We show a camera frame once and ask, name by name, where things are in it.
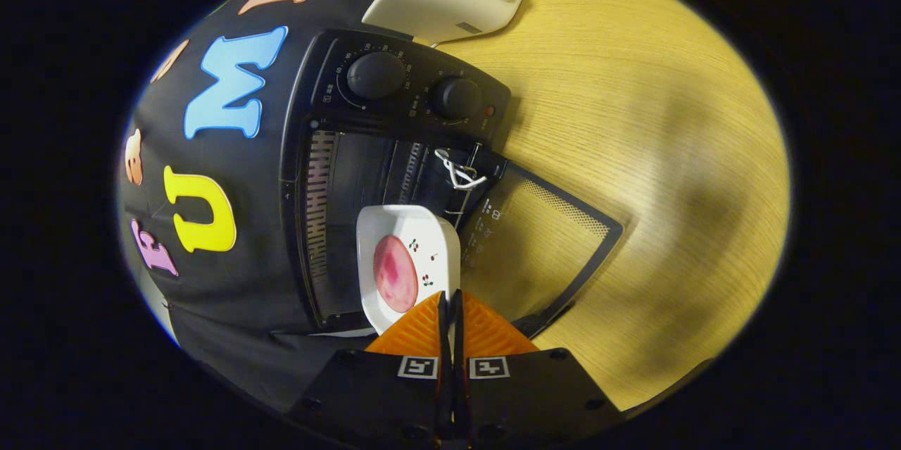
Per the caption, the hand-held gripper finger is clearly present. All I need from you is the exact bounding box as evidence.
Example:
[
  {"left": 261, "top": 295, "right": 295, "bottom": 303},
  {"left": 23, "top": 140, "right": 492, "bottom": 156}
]
[
  {"left": 454, "top": 288, "right": 624, "bottom": 447},
  {"left": 285, "top": 290, "right": 455, "bottom": 447}
]

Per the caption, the pink meat slice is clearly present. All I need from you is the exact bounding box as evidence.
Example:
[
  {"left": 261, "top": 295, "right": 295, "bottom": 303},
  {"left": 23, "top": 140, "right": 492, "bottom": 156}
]
[{"left": 372, "top": 235, "right": 419, "bottom": 314}]

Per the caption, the white square food plate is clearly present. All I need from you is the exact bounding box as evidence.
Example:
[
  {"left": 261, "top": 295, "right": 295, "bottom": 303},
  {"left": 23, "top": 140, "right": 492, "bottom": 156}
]
[{"left": 356, "top": 204, "right": 462, "bottom": 336}]

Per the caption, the black toaster oven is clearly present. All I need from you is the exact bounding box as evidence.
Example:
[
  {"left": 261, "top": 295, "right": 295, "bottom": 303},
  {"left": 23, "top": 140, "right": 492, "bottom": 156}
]
[{"left": 279, "top": 29, "right": 624, "bottom": 339}]

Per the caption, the black backdrop cloth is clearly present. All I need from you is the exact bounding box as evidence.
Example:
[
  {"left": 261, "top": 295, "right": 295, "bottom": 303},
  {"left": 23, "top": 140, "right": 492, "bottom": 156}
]
[{"left": 116, "top": 0, "right": 585, "bottom": 415}]

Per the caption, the white string tie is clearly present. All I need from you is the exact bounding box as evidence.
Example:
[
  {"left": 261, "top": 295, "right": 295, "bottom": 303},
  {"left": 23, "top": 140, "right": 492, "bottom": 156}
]
[{"left": 434, "top": 147, "right": 488, "bottom": 190}]

